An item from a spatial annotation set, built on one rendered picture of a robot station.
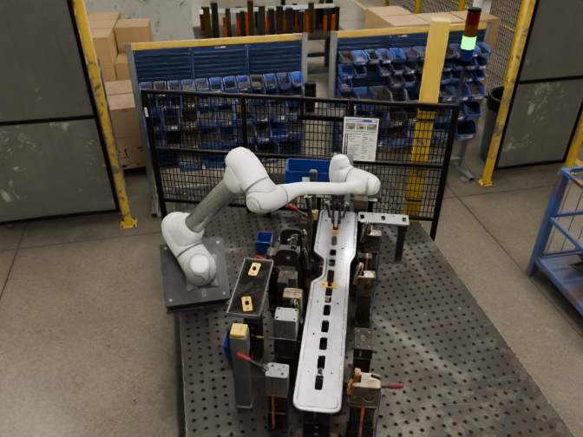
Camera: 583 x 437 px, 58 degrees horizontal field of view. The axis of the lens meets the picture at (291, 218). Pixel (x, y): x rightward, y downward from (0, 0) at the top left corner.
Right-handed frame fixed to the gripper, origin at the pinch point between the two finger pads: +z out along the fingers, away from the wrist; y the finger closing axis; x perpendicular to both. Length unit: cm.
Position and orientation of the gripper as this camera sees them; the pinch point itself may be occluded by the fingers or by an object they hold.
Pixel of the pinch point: (336, 223)
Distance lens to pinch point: 293.5
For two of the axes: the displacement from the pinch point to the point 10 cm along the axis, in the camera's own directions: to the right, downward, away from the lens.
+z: 0.0, 8.3, 5.6
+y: 9.9, 0.8, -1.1
